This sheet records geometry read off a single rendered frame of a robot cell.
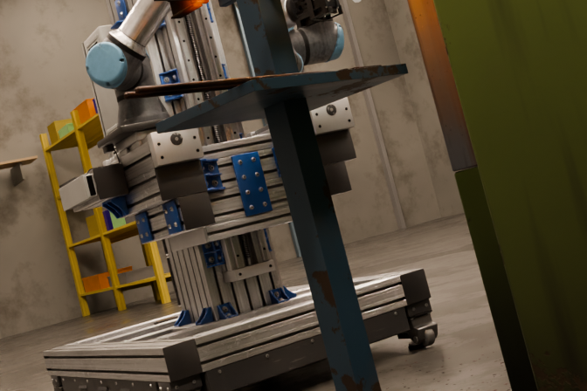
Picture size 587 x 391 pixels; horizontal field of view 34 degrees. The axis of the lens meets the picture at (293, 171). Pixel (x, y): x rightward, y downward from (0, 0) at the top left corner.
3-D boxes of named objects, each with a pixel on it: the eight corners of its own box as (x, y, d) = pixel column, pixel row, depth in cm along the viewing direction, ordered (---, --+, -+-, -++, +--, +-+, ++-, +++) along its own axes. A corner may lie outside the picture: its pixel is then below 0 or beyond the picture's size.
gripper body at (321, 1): (346, 12, 237) (309, 28, 245) (337, -21, 238) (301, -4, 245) (328, 11, 231) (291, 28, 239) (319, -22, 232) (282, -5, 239)
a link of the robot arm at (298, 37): (261, 78, 297) (250, 37, 298) (300, 71, 302) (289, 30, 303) (274, 69, 286) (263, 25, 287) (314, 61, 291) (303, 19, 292)
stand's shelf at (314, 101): (157, 133, 180) (155, 123, 180) (307, 112, 207) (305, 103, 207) (254, 91, 158) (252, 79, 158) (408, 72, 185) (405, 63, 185)
